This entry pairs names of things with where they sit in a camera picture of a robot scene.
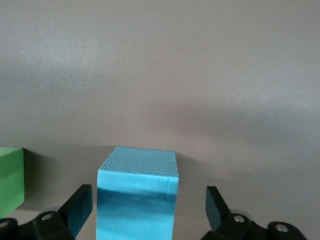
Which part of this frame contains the blue foam cube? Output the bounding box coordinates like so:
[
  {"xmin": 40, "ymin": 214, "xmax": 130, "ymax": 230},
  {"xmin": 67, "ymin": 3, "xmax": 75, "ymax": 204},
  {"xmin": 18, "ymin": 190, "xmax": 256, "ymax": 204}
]
[{"xmin": 95, "ymin": 145, "xmax": 180, "ymax": 240}]

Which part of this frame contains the green foam cube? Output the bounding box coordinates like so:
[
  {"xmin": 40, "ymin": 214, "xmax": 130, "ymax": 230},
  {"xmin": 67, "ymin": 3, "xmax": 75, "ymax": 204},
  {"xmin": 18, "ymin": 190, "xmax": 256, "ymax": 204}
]
[{"xmin": 0, "ymin": 146, "xmax": 26, "ymax": 219}]

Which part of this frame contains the brown paper table cover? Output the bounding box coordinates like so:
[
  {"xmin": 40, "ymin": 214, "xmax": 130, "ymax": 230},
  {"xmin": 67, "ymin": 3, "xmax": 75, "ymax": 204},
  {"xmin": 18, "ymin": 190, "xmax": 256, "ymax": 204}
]
[{"xmin": 0, "ymin": 0, "xmax": 320, "ymax": 240}]

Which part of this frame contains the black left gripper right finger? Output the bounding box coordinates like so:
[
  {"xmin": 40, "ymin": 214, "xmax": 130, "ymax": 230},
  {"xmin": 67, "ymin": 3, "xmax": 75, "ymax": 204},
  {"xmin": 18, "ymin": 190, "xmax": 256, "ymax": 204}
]
[{"xmin": 201, "ymin": 186, "xmax": 306, "ymax": 240}]

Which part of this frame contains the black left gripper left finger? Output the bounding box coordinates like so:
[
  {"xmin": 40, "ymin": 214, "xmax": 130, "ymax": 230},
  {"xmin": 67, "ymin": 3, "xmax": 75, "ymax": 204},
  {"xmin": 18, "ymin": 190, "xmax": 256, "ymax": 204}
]
[{"xmin": 0, "ymin": 184, "xmax": 94, "ymax": 240}]

